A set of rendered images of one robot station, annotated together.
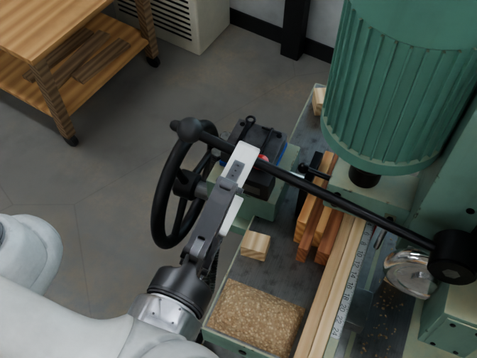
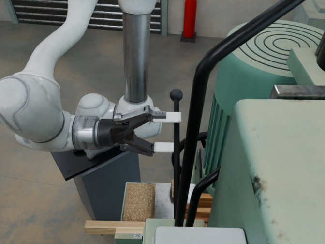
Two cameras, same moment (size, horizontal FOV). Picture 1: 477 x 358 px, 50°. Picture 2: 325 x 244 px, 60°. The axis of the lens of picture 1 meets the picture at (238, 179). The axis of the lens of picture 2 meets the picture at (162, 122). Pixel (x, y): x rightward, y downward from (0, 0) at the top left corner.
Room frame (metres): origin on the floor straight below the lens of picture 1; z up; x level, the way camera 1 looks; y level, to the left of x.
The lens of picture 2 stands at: (0.18, -0.47, 1.66)
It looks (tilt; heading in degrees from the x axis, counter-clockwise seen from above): 43 degrees down; 68
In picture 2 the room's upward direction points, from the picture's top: straight up
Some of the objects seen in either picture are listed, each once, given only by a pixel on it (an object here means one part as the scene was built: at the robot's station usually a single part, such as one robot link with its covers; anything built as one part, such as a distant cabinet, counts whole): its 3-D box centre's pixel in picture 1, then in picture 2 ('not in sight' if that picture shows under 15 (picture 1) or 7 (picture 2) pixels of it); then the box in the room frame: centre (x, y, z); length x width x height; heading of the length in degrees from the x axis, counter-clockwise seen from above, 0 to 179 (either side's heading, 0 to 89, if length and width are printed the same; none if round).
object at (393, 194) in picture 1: (369, 195); not in sight; (0.46, -0.22, 0.99); 0.14 x 0.07 x 0.09; 67
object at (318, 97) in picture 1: (324, 101); not in sight; (0.74, -0.18, 0.92); 0.05 x 0.04 x 0.04; 93
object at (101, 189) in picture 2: not in sight; (105, 177); (0.23, 0.55, 0.30); 0.30 x 0.30 x 0.60; 14
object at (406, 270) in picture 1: (425, 275); not in sight; (0.30, -0.27, 1.02); 0.12 x 0.03 x 0.12; 67
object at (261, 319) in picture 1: (256, 313); (140, 200); (0.28, -0.03, 0.92); 0.14 x 0.09 x 0.04; 67
